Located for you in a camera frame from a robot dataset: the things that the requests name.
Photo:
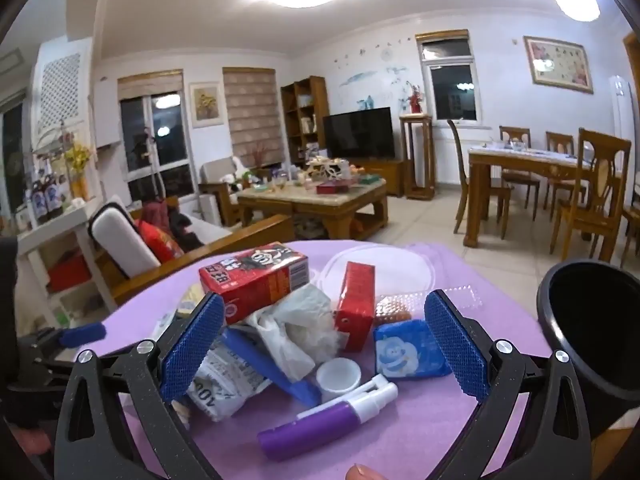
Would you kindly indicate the wooden television cabinet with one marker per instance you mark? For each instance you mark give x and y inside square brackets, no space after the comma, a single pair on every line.
[387,175]

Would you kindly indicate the white shelf unit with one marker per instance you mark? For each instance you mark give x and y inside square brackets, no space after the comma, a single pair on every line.
[55,225]

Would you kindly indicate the framed floral picture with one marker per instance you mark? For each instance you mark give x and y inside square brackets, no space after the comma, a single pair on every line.
[558,65]

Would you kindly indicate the blue plastic strip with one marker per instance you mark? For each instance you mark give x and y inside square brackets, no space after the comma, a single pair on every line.
[265,360]

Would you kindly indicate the wooden sofa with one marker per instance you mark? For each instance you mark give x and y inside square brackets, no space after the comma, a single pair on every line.
[240,242]

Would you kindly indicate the white plastic bag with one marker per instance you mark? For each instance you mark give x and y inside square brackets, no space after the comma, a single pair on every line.
[295,330]

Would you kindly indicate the dark clothing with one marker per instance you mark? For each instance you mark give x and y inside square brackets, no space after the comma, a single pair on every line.
[182,232]

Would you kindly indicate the person's right hand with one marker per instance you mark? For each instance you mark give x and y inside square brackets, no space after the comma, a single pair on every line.
[367,473]

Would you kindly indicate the blue wall decals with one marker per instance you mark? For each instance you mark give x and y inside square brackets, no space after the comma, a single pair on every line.
[357,77]

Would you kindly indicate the red ornament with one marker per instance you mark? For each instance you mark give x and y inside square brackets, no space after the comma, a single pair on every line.
[414,101]

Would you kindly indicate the white cushion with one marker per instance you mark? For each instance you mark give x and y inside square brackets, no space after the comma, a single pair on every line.
[125,245]

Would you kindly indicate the dark glass bottles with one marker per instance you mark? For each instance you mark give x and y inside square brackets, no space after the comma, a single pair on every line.
[42,197]

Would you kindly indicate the black television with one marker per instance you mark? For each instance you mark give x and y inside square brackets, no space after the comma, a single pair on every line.
[357,132]

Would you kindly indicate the wooden armchair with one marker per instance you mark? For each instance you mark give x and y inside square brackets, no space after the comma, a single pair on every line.
[220,185]

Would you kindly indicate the purple printed blanket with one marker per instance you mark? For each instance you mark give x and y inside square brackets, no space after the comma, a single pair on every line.
[400,435]

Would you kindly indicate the red storage box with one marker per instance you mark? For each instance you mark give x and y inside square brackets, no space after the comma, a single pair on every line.
[70,274]

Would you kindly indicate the beige roller blind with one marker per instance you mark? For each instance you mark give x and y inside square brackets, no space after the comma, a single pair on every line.
[250,112]

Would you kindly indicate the tall wooden plant stand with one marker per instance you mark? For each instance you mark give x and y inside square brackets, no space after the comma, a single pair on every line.
[416,155]

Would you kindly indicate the large red carton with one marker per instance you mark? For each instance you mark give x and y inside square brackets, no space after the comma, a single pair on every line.
[250,280]

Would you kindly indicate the wooden door frame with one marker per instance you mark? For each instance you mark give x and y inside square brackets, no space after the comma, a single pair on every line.
[632,65]

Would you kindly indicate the clear plastic blister tray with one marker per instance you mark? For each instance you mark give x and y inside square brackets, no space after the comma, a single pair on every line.
[400,310]

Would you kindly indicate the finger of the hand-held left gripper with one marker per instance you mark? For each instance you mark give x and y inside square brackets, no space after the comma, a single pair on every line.
[82,334]

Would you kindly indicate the framed yellow flower painting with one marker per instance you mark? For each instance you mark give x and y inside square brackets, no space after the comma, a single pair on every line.
[206,104]

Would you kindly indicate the wooden coffee table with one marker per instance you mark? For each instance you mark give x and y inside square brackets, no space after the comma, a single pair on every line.
[320,207]

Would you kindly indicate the wooden dining table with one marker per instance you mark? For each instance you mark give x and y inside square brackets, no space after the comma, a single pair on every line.
[530,165]

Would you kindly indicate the red cushion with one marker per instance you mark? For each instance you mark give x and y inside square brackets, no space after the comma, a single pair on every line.
[160,241]

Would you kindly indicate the white bottle cap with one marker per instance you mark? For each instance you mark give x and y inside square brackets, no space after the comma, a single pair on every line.
[339,377]

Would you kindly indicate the white lattice panel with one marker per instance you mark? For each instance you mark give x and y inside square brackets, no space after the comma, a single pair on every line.
[57,90]

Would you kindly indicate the blue wet wipe packet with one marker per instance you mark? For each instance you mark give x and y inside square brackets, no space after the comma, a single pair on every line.
[405,352]

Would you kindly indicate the wooden dining chair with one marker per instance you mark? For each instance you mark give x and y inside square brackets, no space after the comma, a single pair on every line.
[631,220]
[560,142]
[462,160]
[517,136]
[595,195]

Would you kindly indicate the silver foil snack packet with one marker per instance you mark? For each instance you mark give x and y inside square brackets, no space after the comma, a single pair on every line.
[225,390]

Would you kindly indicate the wooden bookshelf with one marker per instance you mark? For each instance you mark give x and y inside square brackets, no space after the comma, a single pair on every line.
[305,117]

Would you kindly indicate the black trash bin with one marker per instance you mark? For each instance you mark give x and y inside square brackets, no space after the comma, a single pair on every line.
[595,360]

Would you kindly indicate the large window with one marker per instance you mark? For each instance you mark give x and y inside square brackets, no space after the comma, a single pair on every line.
[155,140]

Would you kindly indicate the yellow flowers in vase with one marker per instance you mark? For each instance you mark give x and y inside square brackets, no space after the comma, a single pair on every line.
[77,165]

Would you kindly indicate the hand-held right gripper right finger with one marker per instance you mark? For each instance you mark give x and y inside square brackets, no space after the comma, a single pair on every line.
[457,345]

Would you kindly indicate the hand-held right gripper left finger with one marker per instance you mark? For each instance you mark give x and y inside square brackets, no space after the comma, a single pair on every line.
[192,345]

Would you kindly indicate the green box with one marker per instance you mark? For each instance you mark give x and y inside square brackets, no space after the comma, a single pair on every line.
[371,178]

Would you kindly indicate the small window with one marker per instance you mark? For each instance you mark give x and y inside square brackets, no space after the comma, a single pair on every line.
[447,85]

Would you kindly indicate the small red carton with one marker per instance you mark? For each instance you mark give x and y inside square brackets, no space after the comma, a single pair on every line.
[355,305]

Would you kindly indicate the white standing air conditioner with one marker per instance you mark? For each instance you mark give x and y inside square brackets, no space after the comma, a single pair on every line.
[620,110]

